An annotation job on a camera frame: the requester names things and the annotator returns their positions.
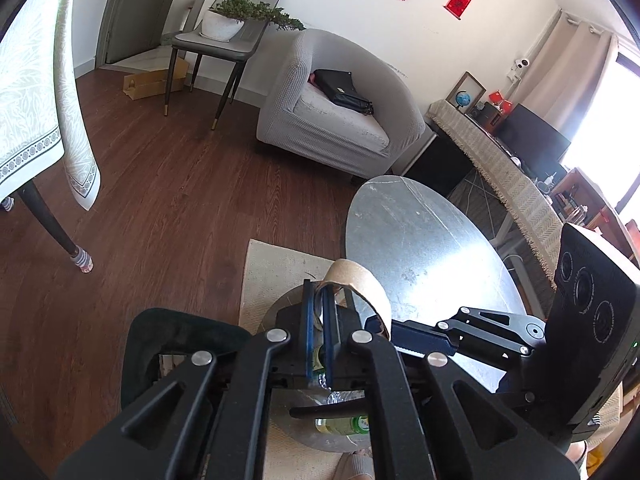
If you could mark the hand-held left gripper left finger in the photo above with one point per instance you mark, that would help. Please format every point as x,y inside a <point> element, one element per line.
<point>309,340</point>

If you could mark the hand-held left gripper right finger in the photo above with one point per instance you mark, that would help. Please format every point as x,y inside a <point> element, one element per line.
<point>327,340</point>

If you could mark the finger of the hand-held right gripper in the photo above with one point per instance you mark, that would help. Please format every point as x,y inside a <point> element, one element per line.
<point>420,337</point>

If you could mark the brown cardboard tape roll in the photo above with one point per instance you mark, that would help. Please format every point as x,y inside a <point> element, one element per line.
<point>360,277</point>

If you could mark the grey round trash bin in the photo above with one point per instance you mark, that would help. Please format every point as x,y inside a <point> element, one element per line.
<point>300,427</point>

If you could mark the clear plastic bottle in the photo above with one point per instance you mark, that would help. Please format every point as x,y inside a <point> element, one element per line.
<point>342,398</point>

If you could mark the green label plastic bottle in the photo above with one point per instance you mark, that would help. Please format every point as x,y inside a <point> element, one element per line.
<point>345,425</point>

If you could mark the wooden shelf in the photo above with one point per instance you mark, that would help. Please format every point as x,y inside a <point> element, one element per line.
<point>600,205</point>

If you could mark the round grey marble table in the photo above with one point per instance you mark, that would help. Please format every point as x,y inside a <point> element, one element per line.
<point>415,230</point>

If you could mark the person's foot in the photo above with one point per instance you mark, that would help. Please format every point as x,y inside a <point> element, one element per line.
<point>355,467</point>

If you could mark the long table with beige cloth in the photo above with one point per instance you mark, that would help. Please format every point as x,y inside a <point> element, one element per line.
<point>505,180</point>

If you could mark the black cabinet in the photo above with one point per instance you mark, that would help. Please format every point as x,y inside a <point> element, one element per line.
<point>435,160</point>

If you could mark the black monitor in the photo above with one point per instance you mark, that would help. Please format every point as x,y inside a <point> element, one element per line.
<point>530,137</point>

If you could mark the dark brown box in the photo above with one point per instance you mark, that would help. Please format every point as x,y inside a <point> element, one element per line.
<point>487,116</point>

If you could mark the small red flags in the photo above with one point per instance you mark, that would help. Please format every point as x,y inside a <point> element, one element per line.
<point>500,100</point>

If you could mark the beige curtain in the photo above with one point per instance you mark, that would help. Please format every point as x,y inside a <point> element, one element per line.
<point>570,70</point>

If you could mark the small blue globe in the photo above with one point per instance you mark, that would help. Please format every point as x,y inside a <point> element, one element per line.
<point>463,100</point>

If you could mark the black handbag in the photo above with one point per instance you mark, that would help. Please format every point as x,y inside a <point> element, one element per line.
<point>340,87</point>

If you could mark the grey armchair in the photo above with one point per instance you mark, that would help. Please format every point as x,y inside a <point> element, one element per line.
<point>300,85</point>

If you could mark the cardboard box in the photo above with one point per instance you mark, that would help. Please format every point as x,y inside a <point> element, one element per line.
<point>147,85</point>

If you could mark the grey dining chair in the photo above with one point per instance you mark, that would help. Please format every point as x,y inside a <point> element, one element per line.
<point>215,47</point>

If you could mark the potted plant white pot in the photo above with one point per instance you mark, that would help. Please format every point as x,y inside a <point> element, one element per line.
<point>220,25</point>

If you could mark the grey door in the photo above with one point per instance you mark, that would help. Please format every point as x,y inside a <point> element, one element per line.
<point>135,10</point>

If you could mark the white patterned tablecloth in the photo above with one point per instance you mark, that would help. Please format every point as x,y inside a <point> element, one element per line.
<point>35,85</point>

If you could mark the white metal frame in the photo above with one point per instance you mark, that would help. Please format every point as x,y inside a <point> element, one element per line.
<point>505,230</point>

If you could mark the wooden picture frame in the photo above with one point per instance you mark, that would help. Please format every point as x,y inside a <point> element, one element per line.
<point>475,85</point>

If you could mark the white security camera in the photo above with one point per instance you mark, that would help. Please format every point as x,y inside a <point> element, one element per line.
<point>521,65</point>

